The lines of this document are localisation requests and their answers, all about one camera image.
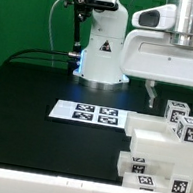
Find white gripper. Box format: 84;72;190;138
120;29;193;108

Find white tagged cube nut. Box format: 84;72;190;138
164;100;190;124
175;115;193;144

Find white chair back frame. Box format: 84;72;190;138
125;111;193;166

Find white chair seat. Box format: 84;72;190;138
144;160;193;188

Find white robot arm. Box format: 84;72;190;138
74;0;193;98

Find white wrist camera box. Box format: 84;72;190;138
131;4;177;31

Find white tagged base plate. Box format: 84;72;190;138
49;100;128;129

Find black camera on stand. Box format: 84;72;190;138
64;0;118;73

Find white camera cable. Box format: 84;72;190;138
41;0;75;69

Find black base cables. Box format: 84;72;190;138
4;43;82;75

